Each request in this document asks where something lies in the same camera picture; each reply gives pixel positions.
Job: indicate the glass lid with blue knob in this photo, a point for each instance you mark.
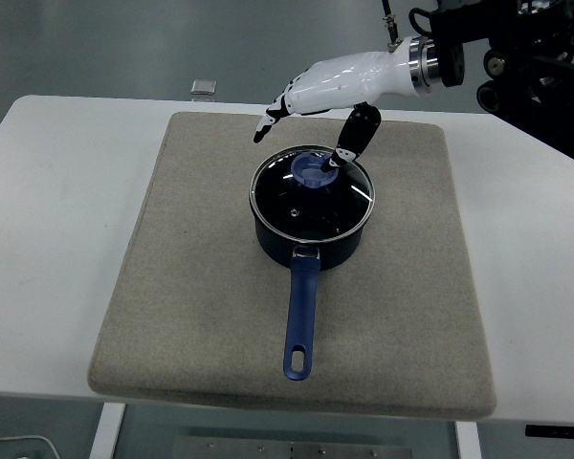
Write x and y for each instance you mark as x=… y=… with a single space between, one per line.
x=315 y=210

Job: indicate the small silver square object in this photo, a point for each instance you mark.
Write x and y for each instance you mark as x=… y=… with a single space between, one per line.
x=204 y=86

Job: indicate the white rounded object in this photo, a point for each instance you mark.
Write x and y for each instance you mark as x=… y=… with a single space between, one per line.
x=14 y=448

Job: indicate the beige fabric mat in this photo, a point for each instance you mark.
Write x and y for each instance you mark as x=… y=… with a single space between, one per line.
x=196 y=287

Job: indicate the white table leg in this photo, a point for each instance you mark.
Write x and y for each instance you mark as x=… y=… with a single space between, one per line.
x=106 y=430
x=468 y=442

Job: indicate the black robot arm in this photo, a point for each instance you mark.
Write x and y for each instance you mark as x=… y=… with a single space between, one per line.
x=531 y=48

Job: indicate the black table control panel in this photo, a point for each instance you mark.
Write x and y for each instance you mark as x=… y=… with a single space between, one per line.
x=559 y=431

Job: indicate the grey metal plate with screws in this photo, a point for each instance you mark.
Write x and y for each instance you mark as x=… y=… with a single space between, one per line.
x=292 y=449

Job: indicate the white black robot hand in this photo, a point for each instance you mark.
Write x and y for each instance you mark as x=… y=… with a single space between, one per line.
x=354 y=79

